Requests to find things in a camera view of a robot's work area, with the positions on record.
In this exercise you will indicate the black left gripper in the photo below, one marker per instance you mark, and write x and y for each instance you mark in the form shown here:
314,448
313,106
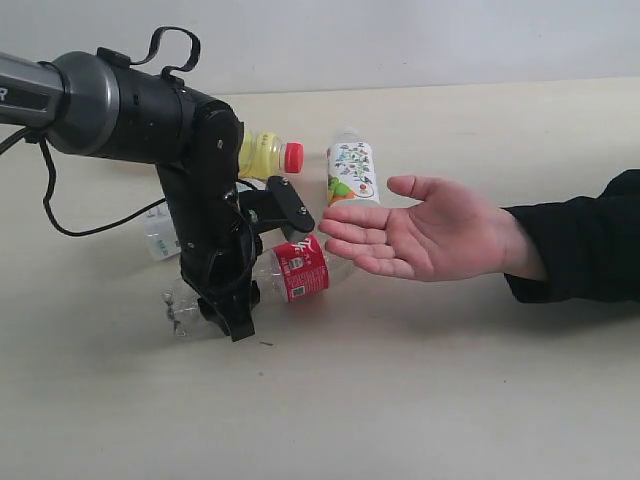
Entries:
218,230

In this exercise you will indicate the yellow juice bottle red cap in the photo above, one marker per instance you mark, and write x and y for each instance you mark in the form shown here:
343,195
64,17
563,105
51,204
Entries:
264,154

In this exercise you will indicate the green label bottle white cap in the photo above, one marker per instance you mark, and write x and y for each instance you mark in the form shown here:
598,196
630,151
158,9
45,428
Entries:
161,237

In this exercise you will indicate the clear cola bottle red label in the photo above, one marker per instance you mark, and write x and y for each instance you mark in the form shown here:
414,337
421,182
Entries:
285,273

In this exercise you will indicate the floral label clear bottle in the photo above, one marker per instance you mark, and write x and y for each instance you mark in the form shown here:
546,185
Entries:
351,173

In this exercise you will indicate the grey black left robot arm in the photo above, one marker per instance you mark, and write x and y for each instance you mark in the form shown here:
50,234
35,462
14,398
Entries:
97,105

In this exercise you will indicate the black sleeved forearm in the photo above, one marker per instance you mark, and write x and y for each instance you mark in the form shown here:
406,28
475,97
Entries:
589,246

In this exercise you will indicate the person's open hand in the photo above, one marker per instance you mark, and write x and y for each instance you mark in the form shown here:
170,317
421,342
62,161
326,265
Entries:
450,234

